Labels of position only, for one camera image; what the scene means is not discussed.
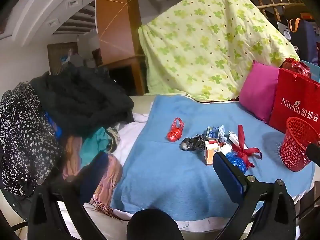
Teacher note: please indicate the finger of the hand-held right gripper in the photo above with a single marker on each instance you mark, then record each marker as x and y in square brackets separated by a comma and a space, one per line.
[313, 153]

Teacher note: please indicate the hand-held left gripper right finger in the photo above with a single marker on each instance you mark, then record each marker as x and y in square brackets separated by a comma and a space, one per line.
[226, 172]

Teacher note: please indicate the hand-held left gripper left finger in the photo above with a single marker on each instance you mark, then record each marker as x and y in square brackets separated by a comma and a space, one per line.
[97, 170]

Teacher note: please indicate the blue plastic bag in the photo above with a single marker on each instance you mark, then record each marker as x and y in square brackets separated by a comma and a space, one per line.
[236, 162]

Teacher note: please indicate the red mesh basket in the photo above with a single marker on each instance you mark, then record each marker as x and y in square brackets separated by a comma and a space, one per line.
[295, 150]

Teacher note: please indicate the orange white cardboard box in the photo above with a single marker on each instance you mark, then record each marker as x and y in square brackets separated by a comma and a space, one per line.
[211, 153]

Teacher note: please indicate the red ribbon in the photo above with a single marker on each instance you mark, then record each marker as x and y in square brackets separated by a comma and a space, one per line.
[246, 152]

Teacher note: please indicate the white tube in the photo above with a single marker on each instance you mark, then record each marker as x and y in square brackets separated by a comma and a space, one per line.
[233, 138]

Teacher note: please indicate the white plastic bag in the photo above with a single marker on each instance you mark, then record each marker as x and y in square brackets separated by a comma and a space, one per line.
[222, 132]

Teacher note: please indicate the blue cardboard box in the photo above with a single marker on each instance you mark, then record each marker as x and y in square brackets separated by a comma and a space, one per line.
[212, 133]

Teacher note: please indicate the black plastic bag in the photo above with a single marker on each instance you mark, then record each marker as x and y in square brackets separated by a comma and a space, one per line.
[192, 143]

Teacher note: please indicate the knotted red plastic bag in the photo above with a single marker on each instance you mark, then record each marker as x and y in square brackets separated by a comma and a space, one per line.
[175, 133]

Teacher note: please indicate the pink orange patterned scarf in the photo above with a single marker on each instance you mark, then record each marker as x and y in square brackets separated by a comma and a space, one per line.
[110, 177]

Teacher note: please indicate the teal cloth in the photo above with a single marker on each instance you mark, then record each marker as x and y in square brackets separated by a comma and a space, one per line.
[96, 140]

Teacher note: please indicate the blue blanket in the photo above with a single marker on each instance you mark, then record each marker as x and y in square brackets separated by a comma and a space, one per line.
[175, 180]

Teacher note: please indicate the brown wooden furniture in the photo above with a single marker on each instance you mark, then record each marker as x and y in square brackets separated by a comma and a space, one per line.
[310, 212]

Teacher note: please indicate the blue cloth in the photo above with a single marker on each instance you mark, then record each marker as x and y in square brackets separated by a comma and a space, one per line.
[54, 126]

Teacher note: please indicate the red paper bag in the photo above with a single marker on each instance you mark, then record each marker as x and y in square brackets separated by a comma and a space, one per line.
[295, 92]

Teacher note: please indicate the black fuzzy garment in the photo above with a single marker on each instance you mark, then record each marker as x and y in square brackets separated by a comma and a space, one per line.
[82, 100]

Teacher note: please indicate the black white floral garment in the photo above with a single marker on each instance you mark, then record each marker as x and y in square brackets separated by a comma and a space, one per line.
[22, 142]

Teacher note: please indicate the light blue flat box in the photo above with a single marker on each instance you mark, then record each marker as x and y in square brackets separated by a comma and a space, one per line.
[313, 71]

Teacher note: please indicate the pink pillow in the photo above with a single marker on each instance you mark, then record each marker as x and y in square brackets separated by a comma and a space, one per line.
[257, 92]

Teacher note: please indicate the large red plastic bag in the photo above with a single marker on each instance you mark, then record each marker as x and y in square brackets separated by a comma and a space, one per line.
[296, 66]

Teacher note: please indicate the wooden side table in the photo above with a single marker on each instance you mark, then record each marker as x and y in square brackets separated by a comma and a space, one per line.
[130, 62]

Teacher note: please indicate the brown wooden door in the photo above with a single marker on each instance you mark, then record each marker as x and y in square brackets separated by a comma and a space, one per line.
[58, 57]

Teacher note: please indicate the green floral quilt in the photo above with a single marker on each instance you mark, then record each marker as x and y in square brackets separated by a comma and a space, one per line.
[200, 42]

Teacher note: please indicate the orange wooden cabinet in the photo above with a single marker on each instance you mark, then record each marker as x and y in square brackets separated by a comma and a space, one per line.
[115, 22]

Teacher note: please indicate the recessed ceiling light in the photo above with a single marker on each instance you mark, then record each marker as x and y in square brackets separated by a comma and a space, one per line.
[74, 3]
[53, 22]

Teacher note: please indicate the wooden stair railing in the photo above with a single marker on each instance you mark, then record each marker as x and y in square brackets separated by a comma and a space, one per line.
[272, 5]

